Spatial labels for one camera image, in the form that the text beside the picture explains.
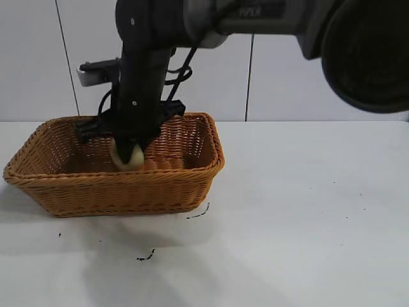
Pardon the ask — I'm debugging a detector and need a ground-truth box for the pale yellow round pastry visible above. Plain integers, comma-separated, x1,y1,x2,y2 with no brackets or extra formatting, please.
111,142,145,171

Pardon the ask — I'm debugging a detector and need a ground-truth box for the brown woven wicker basket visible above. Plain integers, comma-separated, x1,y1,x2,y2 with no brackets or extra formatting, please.
3,111,226,219

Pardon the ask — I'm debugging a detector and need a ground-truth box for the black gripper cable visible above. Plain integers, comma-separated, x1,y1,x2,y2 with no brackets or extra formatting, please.
96,47,194,120

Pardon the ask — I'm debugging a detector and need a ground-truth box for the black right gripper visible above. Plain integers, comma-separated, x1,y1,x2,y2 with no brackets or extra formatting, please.
74,47,187,165

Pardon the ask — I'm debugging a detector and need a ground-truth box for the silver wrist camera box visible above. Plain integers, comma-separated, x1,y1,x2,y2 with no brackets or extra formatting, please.
76,58,122,88

